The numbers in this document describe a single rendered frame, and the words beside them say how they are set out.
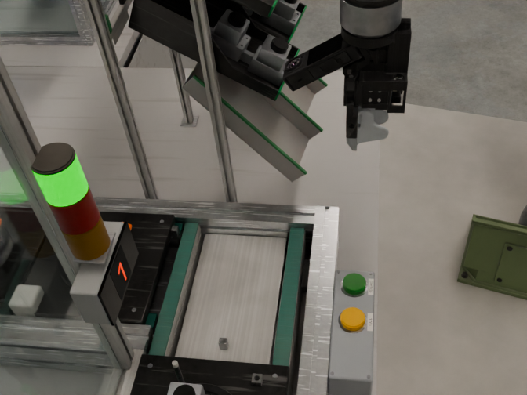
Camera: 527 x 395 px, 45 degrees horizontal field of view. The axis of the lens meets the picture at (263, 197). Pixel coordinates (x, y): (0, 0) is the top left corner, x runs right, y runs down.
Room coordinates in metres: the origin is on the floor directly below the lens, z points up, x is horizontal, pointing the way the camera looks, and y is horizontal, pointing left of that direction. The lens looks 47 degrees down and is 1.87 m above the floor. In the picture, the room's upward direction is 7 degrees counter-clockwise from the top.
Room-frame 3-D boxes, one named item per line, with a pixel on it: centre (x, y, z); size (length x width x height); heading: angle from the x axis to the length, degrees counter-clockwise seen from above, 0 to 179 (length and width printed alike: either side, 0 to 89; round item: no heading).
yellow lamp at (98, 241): (0.53, 0.23, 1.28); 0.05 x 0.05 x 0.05
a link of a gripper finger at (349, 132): (0.67, -0.14, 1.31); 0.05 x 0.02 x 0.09; 168
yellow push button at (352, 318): (0.56, -0.12, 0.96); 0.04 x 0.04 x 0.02
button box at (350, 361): (0.56, -0.12, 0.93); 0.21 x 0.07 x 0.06; 168
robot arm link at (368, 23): (0.69, -0.16, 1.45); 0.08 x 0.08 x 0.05
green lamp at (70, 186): (0.53, 0.23, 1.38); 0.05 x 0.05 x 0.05
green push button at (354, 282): (0.63, -0.14, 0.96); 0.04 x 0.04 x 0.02
